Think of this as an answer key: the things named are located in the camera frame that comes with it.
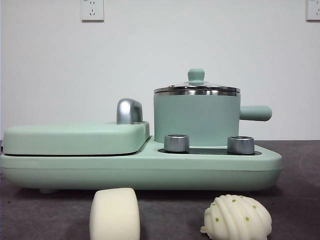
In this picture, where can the white wall socket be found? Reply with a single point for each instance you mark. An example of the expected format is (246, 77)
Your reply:
(92, 11)
(313, 10)

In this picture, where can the mint green breakfast machine base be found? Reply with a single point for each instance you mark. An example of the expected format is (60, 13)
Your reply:
(150, 172)

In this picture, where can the ridged white green-speckled bun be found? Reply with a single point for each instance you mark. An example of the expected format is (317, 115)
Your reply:
(237, 217)

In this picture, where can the silver control knob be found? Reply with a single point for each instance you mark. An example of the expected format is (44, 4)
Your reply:
(240, 145)
(176, 143)

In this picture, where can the glass lid with green knob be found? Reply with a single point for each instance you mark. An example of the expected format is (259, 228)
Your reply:
(196, 75)

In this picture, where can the smooth white steamed bun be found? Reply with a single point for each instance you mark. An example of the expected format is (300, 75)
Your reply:
(113, 215)

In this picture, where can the mint green griddle cover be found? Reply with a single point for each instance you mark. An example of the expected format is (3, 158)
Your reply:
(75, 138)

